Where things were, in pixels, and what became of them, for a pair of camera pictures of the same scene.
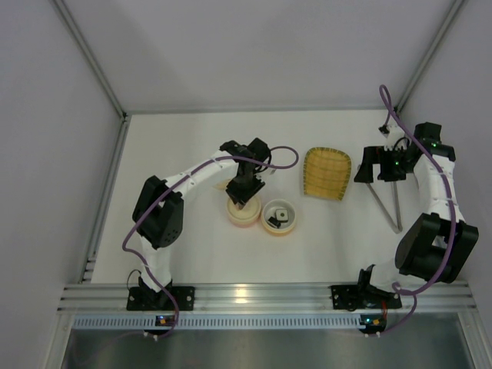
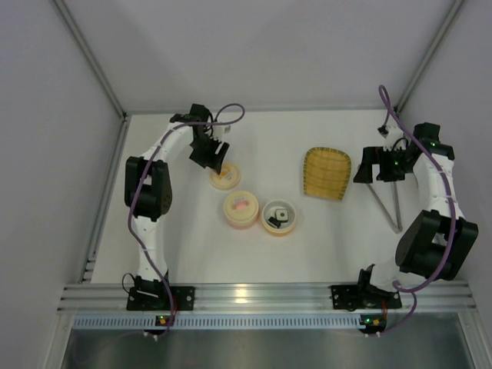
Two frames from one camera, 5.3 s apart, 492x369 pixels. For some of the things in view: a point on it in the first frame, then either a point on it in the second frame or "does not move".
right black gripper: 384,172 does not move
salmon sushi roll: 274,222 does not move
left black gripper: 245,190 -> 207,154
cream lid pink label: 250,211 does not move
